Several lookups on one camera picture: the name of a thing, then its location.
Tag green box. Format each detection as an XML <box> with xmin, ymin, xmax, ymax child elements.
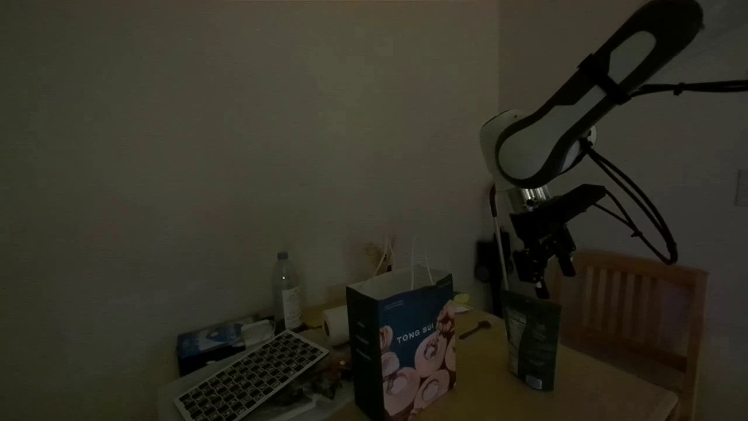
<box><xmin>500</xmin><ymin>290</ymin><xmax>562</xmax><ymax>395</ymax></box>

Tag blue tissue box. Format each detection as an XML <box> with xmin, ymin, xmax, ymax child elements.
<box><xmin>173</xmin><ymin>316</ymin><xmax>275</xmax><ymax>378</ymax></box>

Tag wooden slatted chair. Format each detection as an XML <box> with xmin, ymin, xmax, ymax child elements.
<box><xmin>551</xmin><ymin>247</ymin><xmax>709</xmax><ymax>421</ymax></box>

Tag floral print gift bag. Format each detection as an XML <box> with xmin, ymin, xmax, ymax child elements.
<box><xmin>344</xmin><ymin>230</ymin><xmax>461</xmax><ymax>421</ymax></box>

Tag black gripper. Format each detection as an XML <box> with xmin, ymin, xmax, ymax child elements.
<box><xmin>507</xmin><ymin>202</ymin><xmax>579</xmax><ymax>303</ymax></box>

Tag black white patterned board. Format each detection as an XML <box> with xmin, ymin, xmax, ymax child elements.
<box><xmin>173</xmin><ymin>327</ymin><xmax>332</xmax><ymax>421</ymax></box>

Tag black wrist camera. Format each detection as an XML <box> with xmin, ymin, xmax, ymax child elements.
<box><xmin>534</xmin><ymin>182</ymin><xmax>612</xmax><ymax>228</ymax></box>

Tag clear plastic water bottle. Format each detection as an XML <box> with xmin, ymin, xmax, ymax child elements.
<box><xmin>271</xmin><ymin>247</ymin><xmax>306</xmax><ymax>333</ymax></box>

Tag reed diffuser sticks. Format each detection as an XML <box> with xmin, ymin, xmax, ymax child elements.
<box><xmin>367</xmin><ymin>230</ymin><xmax>396</xmax><ymax>276</ymax></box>

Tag white cup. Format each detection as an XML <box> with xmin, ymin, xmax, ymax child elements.
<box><xmin>319</xmin><ymin>301</ymin><xmax>351</xmax><ymax>344</ymax></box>

